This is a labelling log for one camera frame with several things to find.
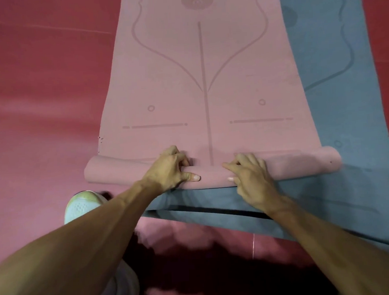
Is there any white and green sneaker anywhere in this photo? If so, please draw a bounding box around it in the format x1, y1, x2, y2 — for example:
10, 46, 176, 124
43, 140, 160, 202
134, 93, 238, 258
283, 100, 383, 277
62, 188, 114, 226

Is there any person's left forearm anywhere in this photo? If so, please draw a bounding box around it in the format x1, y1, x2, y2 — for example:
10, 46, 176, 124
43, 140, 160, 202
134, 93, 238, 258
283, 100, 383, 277
0, 179, 169, 295

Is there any blue yoga mat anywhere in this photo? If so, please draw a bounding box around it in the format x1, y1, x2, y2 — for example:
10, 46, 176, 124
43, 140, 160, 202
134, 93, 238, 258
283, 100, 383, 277
127, 0, 389, 273

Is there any pink yoga mat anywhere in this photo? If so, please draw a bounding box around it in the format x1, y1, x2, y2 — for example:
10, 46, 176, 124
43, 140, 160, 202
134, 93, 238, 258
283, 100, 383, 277
72, 0, 344, 198

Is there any person's right hand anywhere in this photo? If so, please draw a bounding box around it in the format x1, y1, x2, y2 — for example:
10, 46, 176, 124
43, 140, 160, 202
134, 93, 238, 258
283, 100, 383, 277
221, 150, 287, 218

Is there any person's left hand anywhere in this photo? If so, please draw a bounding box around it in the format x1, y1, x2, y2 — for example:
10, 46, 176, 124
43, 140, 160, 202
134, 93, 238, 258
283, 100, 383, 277
137, 144, 202, 194

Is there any person's right forearm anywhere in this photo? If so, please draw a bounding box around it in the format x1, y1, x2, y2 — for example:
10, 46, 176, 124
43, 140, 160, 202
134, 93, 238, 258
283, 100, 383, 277
268, 189, 389, 295

